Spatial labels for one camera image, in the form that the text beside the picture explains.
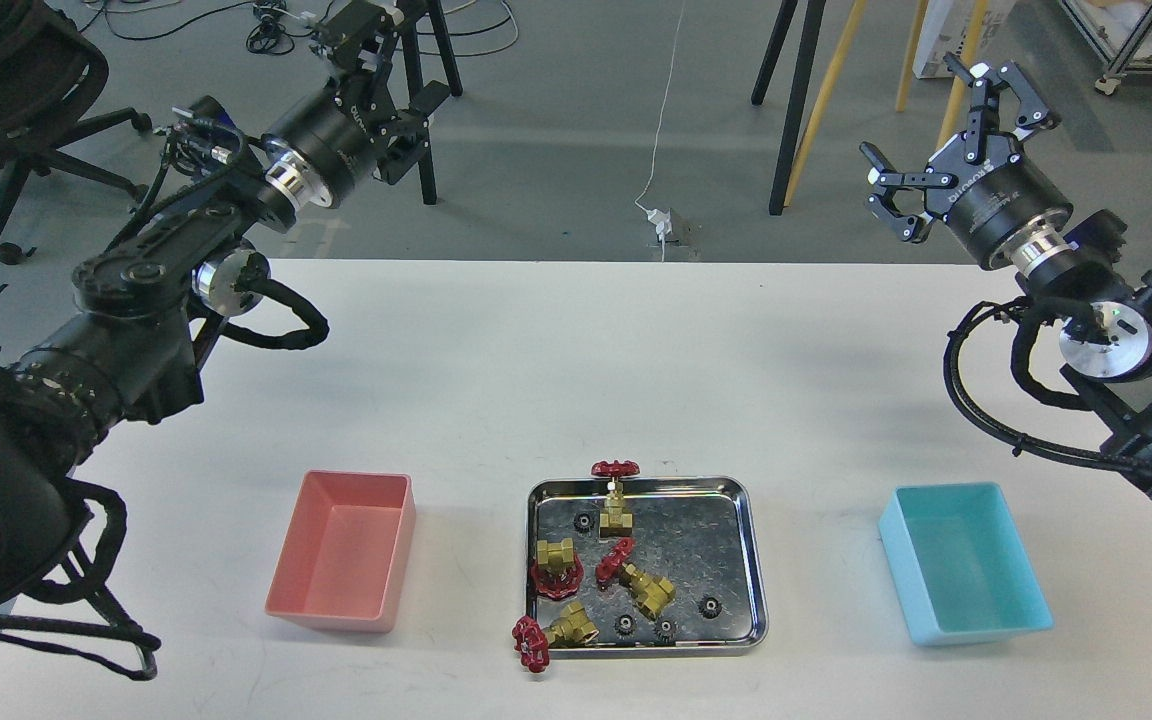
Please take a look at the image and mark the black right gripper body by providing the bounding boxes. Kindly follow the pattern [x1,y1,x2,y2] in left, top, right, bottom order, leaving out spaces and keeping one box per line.
[925,132,1073,270]

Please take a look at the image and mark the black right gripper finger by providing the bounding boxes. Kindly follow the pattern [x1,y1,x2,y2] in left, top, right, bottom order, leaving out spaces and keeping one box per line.
[943,53,1061,165]
[858,141,957,245]

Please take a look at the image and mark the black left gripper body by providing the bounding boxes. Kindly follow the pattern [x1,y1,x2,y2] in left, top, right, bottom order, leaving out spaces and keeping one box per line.
[262,88,379,209]

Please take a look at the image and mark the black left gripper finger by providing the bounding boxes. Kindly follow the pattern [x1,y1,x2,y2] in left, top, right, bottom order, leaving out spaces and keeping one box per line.
[374,81,450,187]
[311,1,407,111]

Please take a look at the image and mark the black gear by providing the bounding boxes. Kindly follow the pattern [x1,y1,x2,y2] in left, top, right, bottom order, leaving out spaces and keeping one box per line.
[653,617,676,644]
[698,594,723,619]
[614,614,637,637]
[573,511,596,535]

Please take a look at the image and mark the brass valve red handle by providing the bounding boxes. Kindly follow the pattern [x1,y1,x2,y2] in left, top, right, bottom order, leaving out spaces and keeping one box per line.
[529,537,585,601]

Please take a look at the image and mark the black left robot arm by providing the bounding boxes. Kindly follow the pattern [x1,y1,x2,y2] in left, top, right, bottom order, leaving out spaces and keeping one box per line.
[0,1,463,682]

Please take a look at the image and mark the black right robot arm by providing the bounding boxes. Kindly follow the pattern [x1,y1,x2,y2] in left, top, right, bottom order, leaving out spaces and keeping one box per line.
[859,54,1152,500]

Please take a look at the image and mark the cardboard box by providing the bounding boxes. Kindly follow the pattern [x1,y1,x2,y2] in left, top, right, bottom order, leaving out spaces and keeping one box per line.
[911,1,1016,79]

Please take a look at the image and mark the blue plastic box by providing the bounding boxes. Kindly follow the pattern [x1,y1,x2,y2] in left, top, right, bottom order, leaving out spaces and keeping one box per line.
[878,482,1053,647]

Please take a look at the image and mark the brass valve on tray rim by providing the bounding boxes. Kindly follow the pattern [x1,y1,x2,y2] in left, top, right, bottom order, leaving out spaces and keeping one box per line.
[591,460,641,539]

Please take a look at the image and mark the pink plastic box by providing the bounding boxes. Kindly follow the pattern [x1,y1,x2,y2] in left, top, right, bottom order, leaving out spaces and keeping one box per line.
[264,470,416,634]

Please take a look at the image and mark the brass valve tray centre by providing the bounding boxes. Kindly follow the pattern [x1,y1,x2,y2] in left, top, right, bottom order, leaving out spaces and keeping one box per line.
[594,537,677,621]

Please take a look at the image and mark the brass valve over tray edge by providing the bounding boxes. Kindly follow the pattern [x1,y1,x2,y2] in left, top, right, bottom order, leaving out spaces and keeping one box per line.
[511,601,599,673]

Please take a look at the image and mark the yellow wooden legs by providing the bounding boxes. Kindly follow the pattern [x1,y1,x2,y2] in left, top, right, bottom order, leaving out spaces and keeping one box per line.
[785,0,990,209]

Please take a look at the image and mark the black stand legs left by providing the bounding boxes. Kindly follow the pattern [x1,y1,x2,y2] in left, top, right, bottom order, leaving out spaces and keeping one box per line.
[381,1,463,205]

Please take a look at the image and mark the black stand legs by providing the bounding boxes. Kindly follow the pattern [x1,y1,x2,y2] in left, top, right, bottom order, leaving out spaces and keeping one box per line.
[381,1,463,205]
[750,1,826,217]

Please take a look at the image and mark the black stand legs right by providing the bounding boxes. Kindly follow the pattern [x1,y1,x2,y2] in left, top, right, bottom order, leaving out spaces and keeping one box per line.
[750,1,826,217]

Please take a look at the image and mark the white power adapter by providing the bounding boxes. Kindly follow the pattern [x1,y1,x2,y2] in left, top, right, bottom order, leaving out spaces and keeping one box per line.
[645,209,676,245]

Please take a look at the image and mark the black office chair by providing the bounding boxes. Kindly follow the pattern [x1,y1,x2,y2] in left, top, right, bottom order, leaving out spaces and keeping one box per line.
[0,1,151,265]

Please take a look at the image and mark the steel tray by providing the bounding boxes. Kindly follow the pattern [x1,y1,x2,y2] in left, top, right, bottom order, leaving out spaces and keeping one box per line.
[524,473,765,660]

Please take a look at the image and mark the black floor cables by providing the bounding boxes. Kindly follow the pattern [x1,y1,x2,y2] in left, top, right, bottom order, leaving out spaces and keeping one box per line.
[76,0,520,59]

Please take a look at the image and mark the aluminium frame cart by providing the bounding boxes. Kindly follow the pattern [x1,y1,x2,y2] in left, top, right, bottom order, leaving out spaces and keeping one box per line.
[1059,1,1152,97]

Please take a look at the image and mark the white power cable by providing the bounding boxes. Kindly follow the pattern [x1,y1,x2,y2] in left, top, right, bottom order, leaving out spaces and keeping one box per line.
[632,0,689,217]

